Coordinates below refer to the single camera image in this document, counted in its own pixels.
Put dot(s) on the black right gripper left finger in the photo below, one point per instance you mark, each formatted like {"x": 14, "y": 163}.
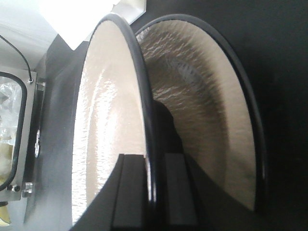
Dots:
{"x": 119, "y": 206}

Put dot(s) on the stainless glove box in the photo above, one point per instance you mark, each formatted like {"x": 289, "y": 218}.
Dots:
{"x": 21, "y": 100}

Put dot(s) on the beige plate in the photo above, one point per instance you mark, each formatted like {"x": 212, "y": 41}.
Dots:
{"x": 114, "y": 115}
{"x": 197, "y": 75}

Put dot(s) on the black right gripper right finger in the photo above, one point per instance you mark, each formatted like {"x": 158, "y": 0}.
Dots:
{"x": 192, "y": 201}

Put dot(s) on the cream rubber glove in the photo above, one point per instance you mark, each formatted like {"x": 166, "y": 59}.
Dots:
{"x": 6, "y": 151}

